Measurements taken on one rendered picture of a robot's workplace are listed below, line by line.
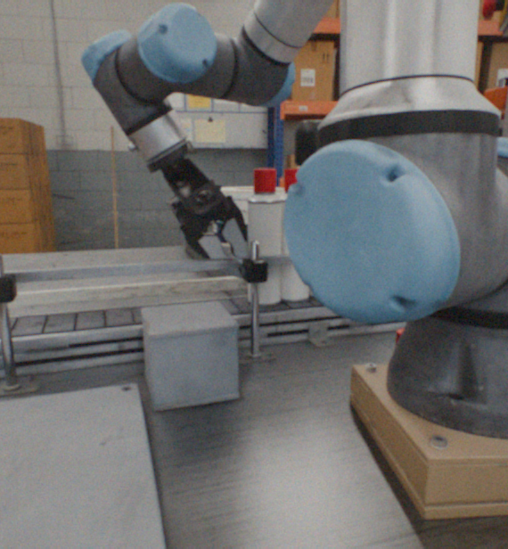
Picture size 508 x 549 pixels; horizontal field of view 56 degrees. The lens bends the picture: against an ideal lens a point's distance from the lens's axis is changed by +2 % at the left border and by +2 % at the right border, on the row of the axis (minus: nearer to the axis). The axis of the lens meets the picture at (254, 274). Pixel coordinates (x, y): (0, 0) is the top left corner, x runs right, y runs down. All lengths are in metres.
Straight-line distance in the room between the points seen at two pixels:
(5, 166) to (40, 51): 1.81
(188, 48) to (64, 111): 4.83
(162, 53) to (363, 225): 0.34
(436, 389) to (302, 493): 0.14
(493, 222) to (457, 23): 0.12
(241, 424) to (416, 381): 0.18
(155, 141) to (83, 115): 4.68
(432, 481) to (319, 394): 0.21
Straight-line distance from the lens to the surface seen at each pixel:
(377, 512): 0.43
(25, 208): 3.98
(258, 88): 0.66
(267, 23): 0.63
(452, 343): 0.44
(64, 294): 0.74
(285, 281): 0.74
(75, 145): 5.35
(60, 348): 0.68
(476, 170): 0.32
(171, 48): 0.56
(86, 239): 5.40
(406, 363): 0.46
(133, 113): 0.66
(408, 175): 0.28
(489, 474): 0.43
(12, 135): 3.97
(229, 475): 0.45
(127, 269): 0.65
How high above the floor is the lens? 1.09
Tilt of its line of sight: 13 degrees down
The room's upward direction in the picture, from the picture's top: straight up
